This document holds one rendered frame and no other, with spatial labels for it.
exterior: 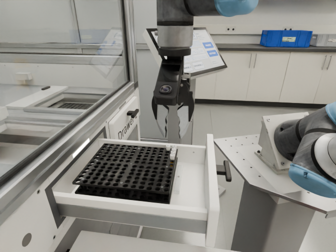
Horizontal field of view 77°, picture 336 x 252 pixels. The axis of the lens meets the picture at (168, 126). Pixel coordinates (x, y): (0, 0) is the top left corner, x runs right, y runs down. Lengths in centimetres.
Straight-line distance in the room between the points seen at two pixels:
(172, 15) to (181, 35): 4
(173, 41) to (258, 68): 313
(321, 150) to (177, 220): 35
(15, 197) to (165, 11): 42
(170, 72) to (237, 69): 306
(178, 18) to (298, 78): 339
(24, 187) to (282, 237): 88
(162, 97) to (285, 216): 68
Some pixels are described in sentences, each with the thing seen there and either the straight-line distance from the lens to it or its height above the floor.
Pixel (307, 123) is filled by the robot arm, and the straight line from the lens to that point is 74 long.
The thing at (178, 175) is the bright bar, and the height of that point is 85.
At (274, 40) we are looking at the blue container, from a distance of 369.
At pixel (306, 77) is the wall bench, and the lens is 381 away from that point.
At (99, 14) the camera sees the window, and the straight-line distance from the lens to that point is 74.
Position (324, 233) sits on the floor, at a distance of 185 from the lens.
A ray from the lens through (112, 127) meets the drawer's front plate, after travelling 73.
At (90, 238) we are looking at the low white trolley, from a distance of 60.
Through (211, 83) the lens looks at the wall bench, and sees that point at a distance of 349.
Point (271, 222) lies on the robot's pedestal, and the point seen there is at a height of 58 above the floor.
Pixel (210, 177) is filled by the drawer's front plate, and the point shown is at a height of 93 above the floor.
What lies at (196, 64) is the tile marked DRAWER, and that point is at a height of 101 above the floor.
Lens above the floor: 122
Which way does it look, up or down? 26 degrees down
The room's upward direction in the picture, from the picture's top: straight up
